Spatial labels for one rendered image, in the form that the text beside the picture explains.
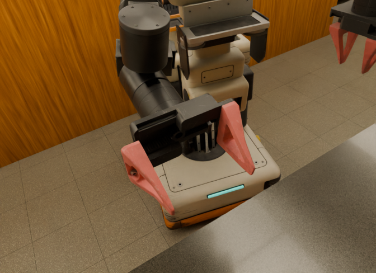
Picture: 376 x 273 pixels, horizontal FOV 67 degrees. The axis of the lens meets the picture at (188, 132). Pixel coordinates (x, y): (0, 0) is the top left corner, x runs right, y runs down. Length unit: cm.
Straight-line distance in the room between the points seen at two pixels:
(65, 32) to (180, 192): 120
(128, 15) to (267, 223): 36
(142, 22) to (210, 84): 74
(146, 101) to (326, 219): 34
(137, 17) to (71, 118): 191
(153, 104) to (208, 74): 70
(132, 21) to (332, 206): 42
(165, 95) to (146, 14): 9
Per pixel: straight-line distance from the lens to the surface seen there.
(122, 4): 42
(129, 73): 38
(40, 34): 195
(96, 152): 211
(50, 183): 205
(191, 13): 89
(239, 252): 46
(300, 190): 54
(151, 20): 33
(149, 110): 33
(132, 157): 29
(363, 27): 53
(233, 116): 32
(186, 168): 145
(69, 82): 208
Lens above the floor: 136
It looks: 41 degrees down
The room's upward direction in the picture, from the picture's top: 7 degrees counter-clockwise
